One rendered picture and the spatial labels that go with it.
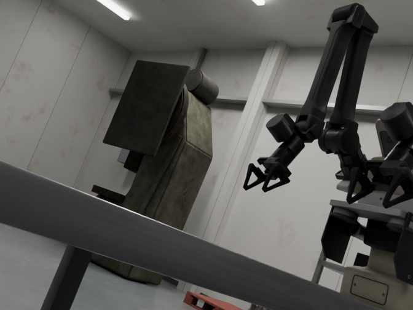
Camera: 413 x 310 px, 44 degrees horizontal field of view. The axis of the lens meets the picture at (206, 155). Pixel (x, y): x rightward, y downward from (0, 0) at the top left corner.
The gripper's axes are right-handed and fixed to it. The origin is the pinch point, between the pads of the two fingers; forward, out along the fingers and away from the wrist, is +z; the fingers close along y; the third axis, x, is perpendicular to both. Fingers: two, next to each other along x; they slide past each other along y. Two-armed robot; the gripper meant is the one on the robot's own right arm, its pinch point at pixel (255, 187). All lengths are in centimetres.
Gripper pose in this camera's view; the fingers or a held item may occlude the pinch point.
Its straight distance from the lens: 145.2
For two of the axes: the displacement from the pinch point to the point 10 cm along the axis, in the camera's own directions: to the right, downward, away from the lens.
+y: 4.6, -0.1, -8.9
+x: 6.0, 7.4, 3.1
